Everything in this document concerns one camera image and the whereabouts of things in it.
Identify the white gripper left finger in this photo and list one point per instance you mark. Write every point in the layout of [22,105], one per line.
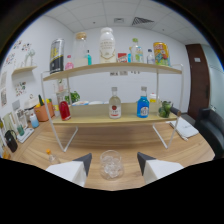
[68,168]

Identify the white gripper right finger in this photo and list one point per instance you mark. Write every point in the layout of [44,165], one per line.
[160,168]

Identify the orange-cap clear small bottle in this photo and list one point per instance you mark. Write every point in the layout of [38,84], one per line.
[52,156]

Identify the blue liquid bottle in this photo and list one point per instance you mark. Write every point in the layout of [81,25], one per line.
[143,107]

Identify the white milk bottle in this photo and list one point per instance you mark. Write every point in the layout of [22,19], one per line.
[107,46]

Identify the green cup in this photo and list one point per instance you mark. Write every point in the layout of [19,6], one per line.
[20,130]

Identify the clear glass with ice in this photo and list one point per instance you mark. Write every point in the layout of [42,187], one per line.
[111,165]

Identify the white fabric pouch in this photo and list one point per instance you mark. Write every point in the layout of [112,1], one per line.
[184,128]

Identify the white tray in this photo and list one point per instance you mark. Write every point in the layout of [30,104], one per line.
[26,135]

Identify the red liquid bottle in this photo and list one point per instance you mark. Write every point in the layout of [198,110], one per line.
[64,110]

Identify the white blue plastic bottle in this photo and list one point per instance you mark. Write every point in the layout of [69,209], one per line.
[34,121]

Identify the orange basket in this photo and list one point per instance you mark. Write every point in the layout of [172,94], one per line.
[43,113]

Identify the black handbag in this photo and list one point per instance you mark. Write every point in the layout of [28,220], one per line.
[11,142]

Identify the two-tier wooden shelf rack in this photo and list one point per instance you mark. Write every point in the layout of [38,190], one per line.
[110,120]

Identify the black sofa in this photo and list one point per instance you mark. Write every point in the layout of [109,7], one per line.
[211,130]

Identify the green potted plant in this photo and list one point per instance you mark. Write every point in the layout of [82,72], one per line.
[73,97]

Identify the clear bottle red label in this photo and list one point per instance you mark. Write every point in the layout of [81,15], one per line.
[115,108]

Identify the brown door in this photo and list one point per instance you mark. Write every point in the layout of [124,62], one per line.
[198,80]

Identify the pink small bottle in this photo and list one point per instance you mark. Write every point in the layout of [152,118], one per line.
[69,65]

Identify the teal small bottle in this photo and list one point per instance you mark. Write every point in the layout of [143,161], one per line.
[88,59]

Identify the black yellow tall can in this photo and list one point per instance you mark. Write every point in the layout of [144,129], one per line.
[57,56]

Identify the yellow snack can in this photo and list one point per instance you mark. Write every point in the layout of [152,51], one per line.
[161,54]

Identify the green-cap clear bottle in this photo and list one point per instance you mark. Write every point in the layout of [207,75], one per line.
[137,53]

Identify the wooden wall shelf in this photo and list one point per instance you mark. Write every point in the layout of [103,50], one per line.
[24,70]

